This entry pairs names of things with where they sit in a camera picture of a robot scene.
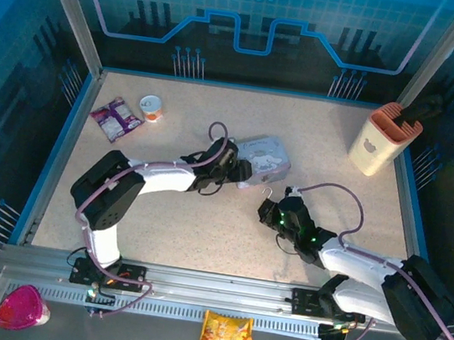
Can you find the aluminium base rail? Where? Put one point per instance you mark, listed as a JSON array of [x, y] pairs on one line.
[[215, 286]]

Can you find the tin can with orange print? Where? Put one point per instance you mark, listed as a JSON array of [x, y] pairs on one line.
[[151, 109]]

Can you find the beige knife block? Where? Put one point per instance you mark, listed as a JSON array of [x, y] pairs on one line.
[[376, 146]]

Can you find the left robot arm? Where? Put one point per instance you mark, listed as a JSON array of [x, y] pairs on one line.
[[162, 175]]

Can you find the pink plastic cup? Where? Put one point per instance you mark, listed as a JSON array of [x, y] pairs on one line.
[[19, 308]]

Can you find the purple candy bag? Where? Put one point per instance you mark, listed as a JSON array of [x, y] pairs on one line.
[[116, 120]]

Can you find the aluminium frame post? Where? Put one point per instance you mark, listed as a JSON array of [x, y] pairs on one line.
[[72, 4], [438, 51]]

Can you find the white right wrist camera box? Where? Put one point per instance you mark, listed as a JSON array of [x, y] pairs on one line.
[[293, 191]]

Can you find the pastel cartoon tin box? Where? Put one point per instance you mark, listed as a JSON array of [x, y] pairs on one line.
[[264, 158]]

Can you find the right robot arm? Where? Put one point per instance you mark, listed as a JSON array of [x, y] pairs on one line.
[[358, 260]]

